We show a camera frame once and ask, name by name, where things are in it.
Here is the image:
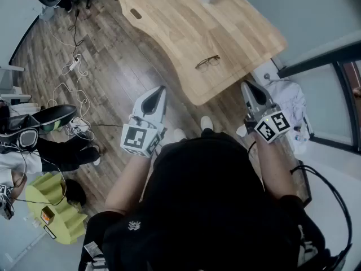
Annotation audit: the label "clear plastic bottle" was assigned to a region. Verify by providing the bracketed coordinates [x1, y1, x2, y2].
[294, 133, 309, 155]

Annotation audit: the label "white power strip with plugs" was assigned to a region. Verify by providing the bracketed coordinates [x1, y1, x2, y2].
[67, 116, 91, 136]

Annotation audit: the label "person's black clothing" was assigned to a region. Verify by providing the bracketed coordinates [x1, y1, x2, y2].
[78, 128, 334, 271]

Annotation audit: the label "black power cable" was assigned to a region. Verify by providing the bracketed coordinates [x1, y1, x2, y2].
[68, 7, 85, 59]

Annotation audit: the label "thin-framed eyeglasses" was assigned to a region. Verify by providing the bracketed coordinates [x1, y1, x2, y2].
[194, 54, 222, 73]

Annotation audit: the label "person's right forearm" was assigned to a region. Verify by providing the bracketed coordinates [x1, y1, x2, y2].
[247, 130, 299, 200]

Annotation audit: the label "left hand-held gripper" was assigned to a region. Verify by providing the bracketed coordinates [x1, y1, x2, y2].
[120, 85, 168, 159]

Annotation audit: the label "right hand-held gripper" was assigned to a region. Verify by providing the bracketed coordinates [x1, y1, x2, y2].
[241, 79, 292, 145]

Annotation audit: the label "white crumpled cloth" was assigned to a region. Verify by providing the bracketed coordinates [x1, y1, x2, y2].
[264, 78, 309, 130]

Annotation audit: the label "yellow-green stool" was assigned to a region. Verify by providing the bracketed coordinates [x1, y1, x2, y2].
[24, 172, 89, 246]

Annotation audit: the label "slim white power strip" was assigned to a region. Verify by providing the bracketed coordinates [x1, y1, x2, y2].
[69, 55, 82, 71]

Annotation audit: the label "thin black floor cable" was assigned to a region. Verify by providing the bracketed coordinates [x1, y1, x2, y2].
[89, 122, 124, 129]

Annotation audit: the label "black window frame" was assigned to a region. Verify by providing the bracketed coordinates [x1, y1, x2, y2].
[277, 30, 361, 155]

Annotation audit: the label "person's white shoe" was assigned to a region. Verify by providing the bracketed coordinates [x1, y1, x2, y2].
[173, 127, 187, 141]
[199, 115, 215, 132]

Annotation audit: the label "person's left forearm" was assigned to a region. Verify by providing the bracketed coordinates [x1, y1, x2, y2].
[104, 150, 155, 216]

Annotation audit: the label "person's right white shoe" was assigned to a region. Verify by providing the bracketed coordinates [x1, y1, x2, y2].
[199, 115, 215, 132]

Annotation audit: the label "thick black cable bundle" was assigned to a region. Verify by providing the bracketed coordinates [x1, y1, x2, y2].
[289, 164, 354, 266]

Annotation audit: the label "stack of white boards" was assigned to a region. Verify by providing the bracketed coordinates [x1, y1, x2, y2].
[10, 101, 42, 117]

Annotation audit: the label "white side table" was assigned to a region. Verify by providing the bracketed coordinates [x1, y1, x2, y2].
[0, 64, 32, 102]

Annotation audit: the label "person's left white shoe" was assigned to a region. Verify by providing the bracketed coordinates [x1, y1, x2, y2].
[173, 127, 187, 141]

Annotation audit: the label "small orange box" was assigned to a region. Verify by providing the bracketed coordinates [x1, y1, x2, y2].
[40, 206, 56, 226]

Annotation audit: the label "white power strip with cables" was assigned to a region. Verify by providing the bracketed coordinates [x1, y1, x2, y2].
[46, 24, 96, 141]

